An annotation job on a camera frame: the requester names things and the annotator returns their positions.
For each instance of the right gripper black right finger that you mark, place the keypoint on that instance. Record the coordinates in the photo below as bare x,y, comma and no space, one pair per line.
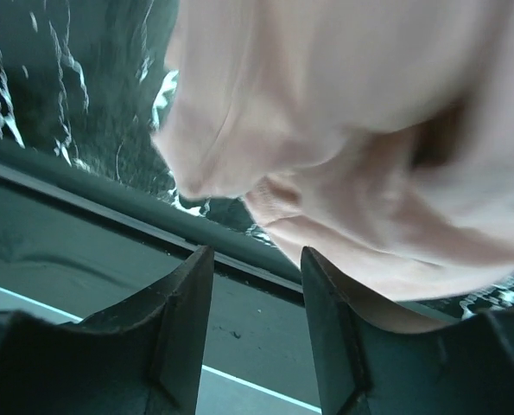
374,356

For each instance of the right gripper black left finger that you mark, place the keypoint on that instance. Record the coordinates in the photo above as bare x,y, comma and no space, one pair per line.
142,355

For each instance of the pink printed t shirt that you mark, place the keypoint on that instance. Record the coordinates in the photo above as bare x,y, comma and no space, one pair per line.
379,133

